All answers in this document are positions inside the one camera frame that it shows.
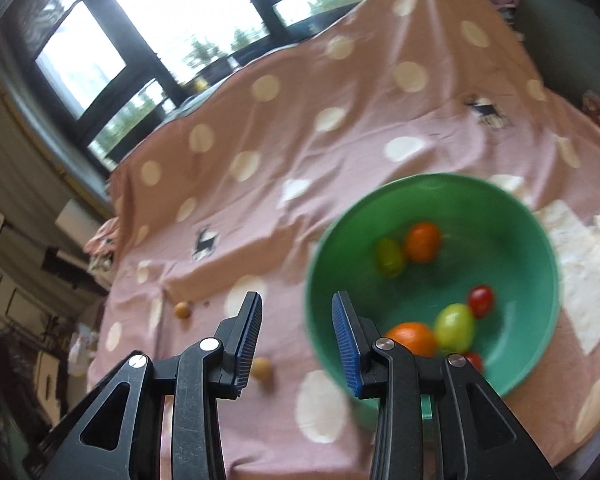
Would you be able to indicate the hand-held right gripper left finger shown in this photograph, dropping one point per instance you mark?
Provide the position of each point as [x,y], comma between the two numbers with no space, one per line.
[247,345]

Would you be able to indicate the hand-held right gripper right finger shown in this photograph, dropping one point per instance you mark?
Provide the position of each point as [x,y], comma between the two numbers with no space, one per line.
[344,347]

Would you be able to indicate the small brown longan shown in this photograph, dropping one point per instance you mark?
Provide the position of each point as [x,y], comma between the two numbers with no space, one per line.
[182,310]
[261,368]

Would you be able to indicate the orange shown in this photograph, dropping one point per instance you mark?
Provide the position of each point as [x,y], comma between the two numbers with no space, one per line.
[422,242]
[411,337]

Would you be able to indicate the small green lime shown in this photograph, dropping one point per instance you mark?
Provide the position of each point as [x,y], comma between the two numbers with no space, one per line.
[390,257]

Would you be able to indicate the large green lime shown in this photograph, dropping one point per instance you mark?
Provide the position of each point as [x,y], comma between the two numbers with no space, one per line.
[454,329]

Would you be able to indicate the red cherry tomato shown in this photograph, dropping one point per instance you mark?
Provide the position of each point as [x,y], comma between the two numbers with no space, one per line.
[476,360]
[481,301]

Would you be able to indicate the green plastic bowl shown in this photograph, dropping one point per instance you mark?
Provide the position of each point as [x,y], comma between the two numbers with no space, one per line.
[505,240]

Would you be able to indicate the white plastic bag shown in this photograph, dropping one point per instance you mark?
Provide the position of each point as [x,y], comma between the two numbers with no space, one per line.
[82,355]

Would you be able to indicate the pink clothes pile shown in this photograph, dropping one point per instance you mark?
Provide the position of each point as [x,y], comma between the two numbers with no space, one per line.
[102,242]

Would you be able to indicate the white board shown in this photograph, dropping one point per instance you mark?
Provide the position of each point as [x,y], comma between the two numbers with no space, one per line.
[77,217]

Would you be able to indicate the pink polka dot deer blanket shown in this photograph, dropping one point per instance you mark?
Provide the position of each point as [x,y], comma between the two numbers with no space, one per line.
[330,110]

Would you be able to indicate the flat white paper towel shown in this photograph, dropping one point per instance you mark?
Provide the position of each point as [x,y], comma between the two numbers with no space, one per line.
[580,280]

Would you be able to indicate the small yellow object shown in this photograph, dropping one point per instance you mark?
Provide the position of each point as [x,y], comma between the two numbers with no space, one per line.
[200,84]

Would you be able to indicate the black framed window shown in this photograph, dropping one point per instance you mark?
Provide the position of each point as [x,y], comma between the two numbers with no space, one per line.
[155,35]

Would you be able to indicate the grey green sofa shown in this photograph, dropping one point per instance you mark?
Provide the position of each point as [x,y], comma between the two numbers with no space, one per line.
[570,25]

